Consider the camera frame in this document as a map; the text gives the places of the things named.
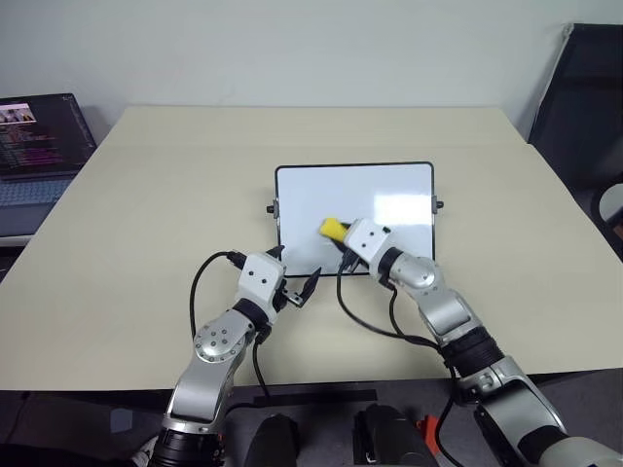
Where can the black office chair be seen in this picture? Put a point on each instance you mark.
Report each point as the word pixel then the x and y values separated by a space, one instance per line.
pixel 579 112

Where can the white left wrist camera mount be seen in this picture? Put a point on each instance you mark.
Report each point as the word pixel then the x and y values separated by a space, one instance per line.
pixel 260 282

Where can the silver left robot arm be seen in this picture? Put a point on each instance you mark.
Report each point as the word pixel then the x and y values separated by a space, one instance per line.
pixel 214 343

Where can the yellow whiteboard eraser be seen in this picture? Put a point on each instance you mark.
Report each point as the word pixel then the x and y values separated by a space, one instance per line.
pixel 332 229

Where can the small dark rounded shape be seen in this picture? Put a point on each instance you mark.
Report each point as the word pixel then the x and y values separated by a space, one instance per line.
pixel 272 440

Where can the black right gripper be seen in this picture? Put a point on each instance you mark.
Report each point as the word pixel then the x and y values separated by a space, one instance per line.
pixel 353 262

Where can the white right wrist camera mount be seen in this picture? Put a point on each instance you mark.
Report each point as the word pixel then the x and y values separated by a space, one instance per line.
pixel 368 240

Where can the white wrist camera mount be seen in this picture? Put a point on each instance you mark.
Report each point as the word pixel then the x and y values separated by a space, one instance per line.
pixel 260 282
pixel 368 240

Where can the round grey stool seat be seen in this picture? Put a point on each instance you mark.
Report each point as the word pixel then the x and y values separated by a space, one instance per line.
pixel 611 206

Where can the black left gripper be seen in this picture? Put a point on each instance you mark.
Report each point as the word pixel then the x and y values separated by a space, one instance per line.
pixel 287 295

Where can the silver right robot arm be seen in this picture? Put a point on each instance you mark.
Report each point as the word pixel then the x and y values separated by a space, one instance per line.
pixel 452 311

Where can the large dark rounded shape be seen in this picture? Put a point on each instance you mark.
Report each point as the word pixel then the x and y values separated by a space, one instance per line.
pixel 389 438

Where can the black-framed small whiteboard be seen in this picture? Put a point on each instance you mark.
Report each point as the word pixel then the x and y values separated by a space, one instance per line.
pixel 311 209

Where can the red orange object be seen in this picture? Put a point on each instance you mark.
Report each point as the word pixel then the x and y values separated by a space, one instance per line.
pixel 430 430

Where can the open grey laptop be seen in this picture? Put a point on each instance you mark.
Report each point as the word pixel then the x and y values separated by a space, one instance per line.
pixel 34 146

